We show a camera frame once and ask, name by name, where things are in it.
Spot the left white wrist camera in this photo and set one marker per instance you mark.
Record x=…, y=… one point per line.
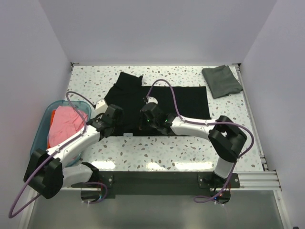
x=101, y=106

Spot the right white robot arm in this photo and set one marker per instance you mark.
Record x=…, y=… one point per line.
x=225, y=136

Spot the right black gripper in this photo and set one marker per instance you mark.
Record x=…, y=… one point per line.
x=142, y=125

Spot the teal plastic laundry basket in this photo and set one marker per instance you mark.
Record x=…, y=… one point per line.
x=40, y=140

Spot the aluminium frame rail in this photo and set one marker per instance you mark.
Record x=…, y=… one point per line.
x=255, y=181

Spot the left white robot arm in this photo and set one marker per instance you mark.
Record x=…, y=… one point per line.
x=48, y=171

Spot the pink t shirt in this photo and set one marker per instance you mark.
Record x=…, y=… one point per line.
x=67, y=122

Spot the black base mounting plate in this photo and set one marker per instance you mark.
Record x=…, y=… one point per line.
x=159, y=184

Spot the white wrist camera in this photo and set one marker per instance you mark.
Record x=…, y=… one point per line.
x=150, y=99
x=101, y=106

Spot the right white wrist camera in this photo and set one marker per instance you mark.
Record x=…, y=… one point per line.
x=150, y=99

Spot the folded grey t shirt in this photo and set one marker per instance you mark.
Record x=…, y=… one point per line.
x=221, y=81

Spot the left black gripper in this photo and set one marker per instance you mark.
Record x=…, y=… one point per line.
x=117, y=124

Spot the orange garment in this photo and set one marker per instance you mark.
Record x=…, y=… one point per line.
x=52, y=130

